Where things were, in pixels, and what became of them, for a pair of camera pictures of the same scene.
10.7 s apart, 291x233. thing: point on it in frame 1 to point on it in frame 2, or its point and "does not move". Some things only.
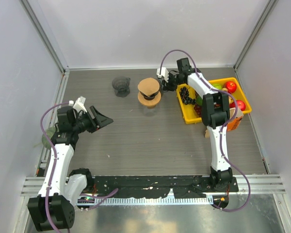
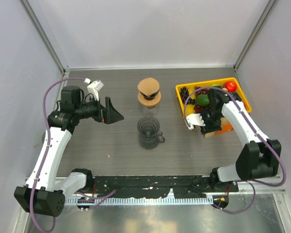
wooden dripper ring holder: (150, 104) does not move
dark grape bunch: (185, 97) does not move
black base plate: (120, 186) does not move
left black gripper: (100, 120) to (107, 114)
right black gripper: (167, 86) to (209, 127)
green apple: (217, 86) does not move
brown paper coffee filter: (148, 86) does not move
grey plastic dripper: (121, 84) to (148, 127)
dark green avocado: (199, 100) does not move
